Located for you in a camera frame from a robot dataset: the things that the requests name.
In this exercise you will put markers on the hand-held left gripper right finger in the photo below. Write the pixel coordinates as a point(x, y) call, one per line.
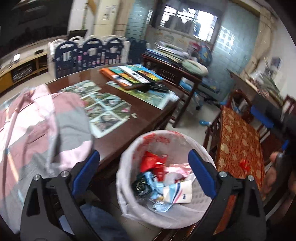
point(203, 172)

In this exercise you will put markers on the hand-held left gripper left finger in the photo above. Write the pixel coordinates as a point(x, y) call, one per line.
point(84, 171)

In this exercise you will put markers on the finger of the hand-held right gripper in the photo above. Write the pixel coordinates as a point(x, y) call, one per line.
point(261, 115)

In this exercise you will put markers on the white trash bin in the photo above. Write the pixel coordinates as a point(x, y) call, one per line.
point(200, 197)

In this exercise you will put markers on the pink plastic bag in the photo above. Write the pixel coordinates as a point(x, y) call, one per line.
point(178, 170)

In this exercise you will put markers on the white paper cup blue stripe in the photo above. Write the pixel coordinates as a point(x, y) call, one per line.
point(179, 192)

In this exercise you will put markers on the blue face mask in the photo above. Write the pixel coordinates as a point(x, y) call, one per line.
point(153, 179)

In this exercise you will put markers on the red cigarette box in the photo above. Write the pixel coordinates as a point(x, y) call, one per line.
point(150, 162)

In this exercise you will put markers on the dark wrapper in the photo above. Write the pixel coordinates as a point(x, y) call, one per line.
point(141, 184)

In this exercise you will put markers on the white bin liner red print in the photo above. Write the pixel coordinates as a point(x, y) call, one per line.
point(138, 143)

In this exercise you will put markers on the person's right hand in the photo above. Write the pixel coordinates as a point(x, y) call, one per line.
point(269, 183)

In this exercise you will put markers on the red floral seat cushion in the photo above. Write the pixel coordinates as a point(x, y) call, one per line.
point(238, 148)

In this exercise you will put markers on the wooden chair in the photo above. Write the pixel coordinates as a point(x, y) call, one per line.
point(214, 129)

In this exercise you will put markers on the person's leg in jeans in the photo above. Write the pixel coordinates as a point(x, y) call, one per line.
point(101, 222)

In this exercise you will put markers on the large photo sheet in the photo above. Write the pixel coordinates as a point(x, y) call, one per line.
point(106, 113)

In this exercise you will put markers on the pink plaid cloth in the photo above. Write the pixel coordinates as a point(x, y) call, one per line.
point(34, 129)

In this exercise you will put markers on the dark wooden table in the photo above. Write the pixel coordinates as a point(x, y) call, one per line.
point(148, 115)

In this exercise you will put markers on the pale green cushion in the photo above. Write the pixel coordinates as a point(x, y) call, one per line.
point(194, 66)

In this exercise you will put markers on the blue backpack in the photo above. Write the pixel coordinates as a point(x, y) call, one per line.
point(203, 54)

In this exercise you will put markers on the small photo sheet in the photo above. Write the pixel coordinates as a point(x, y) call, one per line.
point(79, 87)

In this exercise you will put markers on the green picture placemat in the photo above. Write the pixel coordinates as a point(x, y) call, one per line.
point(157, 97)

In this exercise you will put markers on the black wallet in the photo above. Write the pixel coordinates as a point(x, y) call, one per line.
point(159, 87)

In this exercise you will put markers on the dark wooden side desk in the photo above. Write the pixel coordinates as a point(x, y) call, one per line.
point(171, 71)

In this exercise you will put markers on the stack of colourful picture books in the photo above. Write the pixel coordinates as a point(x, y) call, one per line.
point(129, 74)

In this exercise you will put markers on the barred window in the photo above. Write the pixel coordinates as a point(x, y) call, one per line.
point(194, 25)

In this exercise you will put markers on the pile of books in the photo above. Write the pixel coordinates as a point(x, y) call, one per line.
point(166, 52)

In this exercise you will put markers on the black stereo amplifier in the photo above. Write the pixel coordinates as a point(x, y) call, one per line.
point(22, 72)

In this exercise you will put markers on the white and navy play fence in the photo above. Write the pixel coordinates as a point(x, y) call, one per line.
point(92, 53)

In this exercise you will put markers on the yellow wooden television cabinet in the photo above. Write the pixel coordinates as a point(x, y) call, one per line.
point(20, 69)

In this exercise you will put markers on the small desk screen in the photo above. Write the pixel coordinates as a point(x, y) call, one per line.
point(17, 57)

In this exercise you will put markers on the white standing air conditioner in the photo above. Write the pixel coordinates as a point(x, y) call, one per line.
point(105, 16)

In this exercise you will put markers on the beige curtain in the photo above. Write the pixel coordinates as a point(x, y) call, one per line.
point(122, 18)

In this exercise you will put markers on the large black television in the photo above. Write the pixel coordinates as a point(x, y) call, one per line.
point(30, 20)

